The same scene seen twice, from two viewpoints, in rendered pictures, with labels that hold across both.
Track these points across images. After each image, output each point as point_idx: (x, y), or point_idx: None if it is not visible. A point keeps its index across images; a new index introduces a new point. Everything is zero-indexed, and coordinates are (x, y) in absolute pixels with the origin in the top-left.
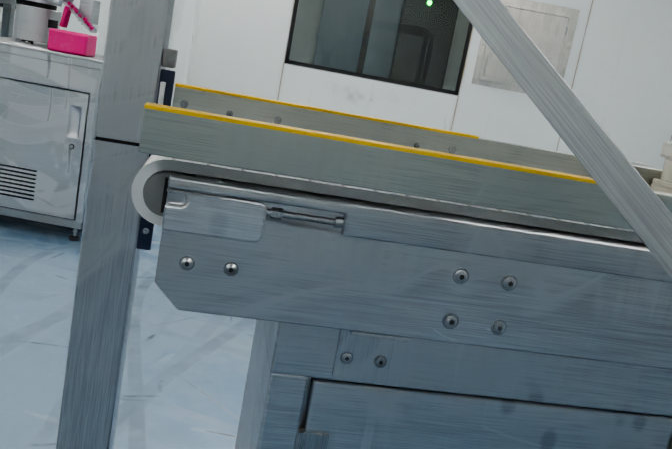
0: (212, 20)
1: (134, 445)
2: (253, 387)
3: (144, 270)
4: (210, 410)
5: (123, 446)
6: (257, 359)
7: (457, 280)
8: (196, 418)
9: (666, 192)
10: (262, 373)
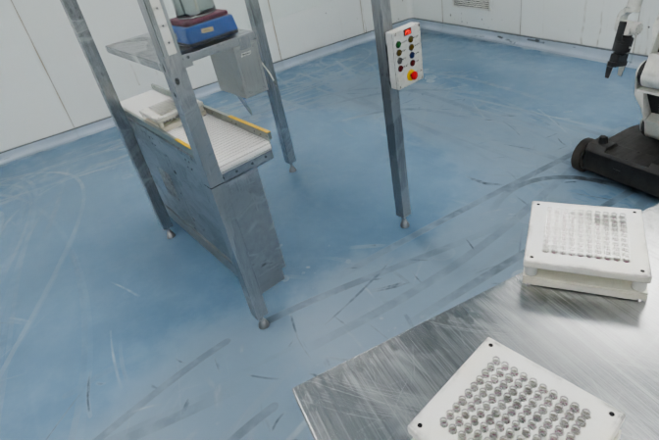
0: None
1: (122, 420)
2: (241, 193)
3: None
4: (64, 426)
5: (126, 423)
6: (238, 189)
7: None
8: (77, 423)
9: (167, 128)
10: (249, 180)
